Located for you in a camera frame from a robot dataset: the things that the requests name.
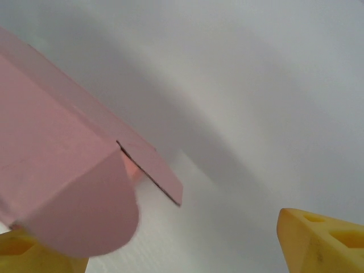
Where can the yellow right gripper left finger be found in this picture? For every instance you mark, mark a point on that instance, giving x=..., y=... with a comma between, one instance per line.
x=34, y=258

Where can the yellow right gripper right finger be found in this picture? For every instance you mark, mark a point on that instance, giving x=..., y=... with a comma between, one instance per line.
x=318, y=244

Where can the pink paper box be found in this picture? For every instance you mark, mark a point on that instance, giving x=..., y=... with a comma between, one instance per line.
x=57, y=142

